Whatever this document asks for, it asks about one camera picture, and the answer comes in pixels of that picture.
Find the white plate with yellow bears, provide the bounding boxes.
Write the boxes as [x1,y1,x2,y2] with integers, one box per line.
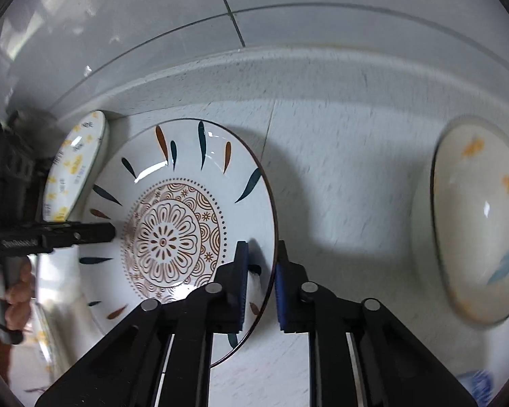
[42,110,109,222]

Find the cream bowl with floral print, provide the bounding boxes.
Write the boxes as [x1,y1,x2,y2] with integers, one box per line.
[411,116,509,328]

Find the blue patterned dish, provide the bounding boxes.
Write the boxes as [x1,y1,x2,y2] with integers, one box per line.
[456,369,494,407]

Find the white plate with mandala pattern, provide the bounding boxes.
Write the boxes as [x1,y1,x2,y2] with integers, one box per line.
[79,119,278,364]

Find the person's left hand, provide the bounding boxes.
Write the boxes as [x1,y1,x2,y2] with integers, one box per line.
[5,257,35,331]

